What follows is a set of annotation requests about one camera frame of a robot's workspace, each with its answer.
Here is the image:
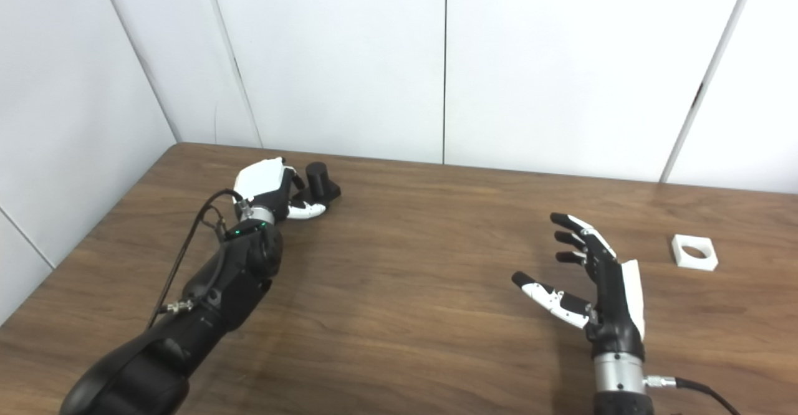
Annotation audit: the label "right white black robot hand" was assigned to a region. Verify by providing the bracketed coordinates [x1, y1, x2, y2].
[511, 212, 646, 361]

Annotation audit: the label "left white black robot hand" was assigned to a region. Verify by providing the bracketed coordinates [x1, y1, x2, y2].
[233, 158, 329, 224]

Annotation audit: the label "black peg with square base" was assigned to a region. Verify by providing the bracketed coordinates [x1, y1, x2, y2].
[293, 161, 342, 207]

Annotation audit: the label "white square piece with hole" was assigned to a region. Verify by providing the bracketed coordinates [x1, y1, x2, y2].
[671, 234, 719, 272]

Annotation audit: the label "thin wires on left arm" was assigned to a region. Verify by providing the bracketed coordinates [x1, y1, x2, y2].
[209, 206, 230, 279]

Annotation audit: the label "black cable at left wrist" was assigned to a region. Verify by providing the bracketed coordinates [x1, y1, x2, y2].
[147, 189, 247, 330]

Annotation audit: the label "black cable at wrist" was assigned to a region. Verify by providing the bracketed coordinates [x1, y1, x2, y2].
[147, 189, 247, 330]
[644, 374, 743, 415]

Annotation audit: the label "black cable at right wrist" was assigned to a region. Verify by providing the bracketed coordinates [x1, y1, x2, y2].
[644, 374, 743, 415]

